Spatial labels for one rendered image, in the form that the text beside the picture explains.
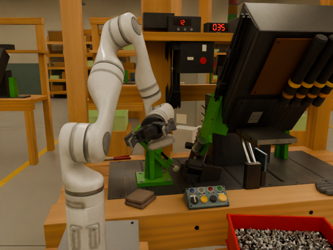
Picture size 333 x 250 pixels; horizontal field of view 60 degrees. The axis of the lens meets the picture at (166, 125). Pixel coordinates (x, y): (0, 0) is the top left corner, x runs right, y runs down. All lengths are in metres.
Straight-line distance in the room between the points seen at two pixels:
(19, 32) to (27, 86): 1.96
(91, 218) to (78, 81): 0.91
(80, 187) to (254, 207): 0.67
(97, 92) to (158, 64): 0.80
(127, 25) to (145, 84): 0.19
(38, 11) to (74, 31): 10.72
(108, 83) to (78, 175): 0.24
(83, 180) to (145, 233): 0.44
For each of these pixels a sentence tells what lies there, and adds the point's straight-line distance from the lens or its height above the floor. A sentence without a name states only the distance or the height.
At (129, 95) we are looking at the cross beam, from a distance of 1.59.
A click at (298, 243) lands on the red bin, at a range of 1.00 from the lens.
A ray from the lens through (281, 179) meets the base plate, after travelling 1.39.
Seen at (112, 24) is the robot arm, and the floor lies 1.52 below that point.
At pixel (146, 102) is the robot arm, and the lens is 1.00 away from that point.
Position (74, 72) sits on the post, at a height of 1.36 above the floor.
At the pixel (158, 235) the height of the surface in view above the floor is 0.82.
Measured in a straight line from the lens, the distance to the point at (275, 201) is 1.19.
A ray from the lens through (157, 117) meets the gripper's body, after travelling 0.85.
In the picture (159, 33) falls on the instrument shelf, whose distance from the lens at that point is 1.39.
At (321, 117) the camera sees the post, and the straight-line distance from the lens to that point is 1.93.
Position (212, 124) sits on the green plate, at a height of 1.15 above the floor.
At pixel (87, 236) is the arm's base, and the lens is 0.75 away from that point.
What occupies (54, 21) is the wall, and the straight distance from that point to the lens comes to 11.98.
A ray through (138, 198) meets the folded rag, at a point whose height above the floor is 0.93.
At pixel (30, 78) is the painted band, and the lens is 12.34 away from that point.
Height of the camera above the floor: 1.42
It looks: 13 degrees down
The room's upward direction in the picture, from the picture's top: straight up
